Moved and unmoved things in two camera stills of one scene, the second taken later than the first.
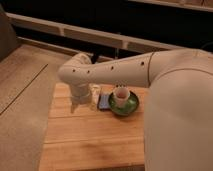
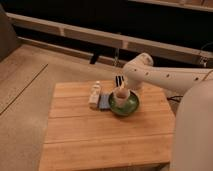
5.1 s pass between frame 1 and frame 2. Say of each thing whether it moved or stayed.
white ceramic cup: stayed
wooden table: stayed
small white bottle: stayed
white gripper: moved
